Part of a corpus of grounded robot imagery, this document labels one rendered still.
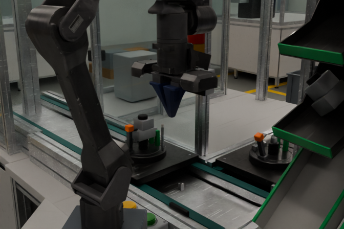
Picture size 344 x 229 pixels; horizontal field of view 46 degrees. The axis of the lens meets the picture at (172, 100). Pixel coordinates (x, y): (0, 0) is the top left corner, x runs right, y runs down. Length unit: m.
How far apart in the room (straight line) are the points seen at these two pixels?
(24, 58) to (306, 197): 1.31
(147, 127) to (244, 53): 5.23
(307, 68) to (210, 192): 0.47
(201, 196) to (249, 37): 5.26
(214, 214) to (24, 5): 1.18
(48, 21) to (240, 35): 5.90
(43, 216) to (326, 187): 0.74
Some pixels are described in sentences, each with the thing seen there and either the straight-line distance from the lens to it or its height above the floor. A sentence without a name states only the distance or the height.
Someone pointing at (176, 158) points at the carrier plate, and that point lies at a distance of 1.22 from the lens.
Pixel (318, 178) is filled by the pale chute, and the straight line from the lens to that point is 0.88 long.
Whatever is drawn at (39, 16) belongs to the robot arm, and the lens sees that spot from 0.59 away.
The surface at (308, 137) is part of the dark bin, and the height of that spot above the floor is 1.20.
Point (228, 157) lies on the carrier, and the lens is 1.24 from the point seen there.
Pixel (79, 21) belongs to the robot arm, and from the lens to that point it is 0.57.
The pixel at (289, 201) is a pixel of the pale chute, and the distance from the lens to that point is 0.89.
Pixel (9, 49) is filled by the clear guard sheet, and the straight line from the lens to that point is 2.09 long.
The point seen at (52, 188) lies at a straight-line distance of 1.34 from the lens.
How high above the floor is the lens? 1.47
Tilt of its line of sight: 16 degrees down
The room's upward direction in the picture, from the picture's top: straight up
